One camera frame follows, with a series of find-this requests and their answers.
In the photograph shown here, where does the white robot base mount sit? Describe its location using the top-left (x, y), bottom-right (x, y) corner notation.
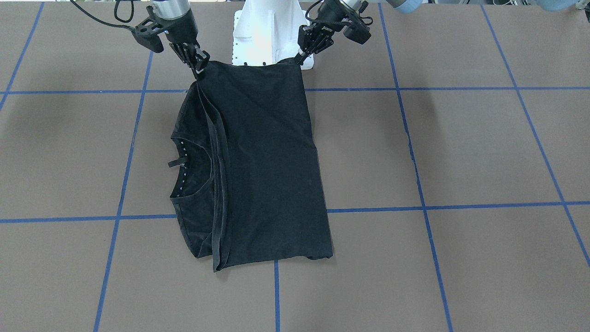
top-left (231, 0), bottom-right (308, 66)

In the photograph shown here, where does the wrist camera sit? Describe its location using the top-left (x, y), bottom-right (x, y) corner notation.
top-left (342, 9), bottom-right (373, 45)
top-left (131, 18), bottom-right (164, 53)

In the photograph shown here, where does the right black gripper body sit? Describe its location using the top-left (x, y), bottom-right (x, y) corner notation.
top-left (161, 12), bottom-right (198, 50)

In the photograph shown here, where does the black printed t-shirt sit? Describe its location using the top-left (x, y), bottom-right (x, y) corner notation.
top-left (169, 61), bottom-right (333, 273)

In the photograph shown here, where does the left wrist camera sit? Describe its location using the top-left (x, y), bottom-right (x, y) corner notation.
top-left (342, 9), bottom-right (373, 45)

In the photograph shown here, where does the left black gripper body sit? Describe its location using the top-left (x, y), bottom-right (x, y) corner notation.
top-left (298, 0), bottom-right (355, 55)

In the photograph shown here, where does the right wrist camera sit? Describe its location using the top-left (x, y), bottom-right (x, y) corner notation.
top-left (131, 18), bottom-right (164, 53)

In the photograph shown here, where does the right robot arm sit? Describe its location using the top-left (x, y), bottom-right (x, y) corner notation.
top-left (152, 0), bottom-right (210, 79)

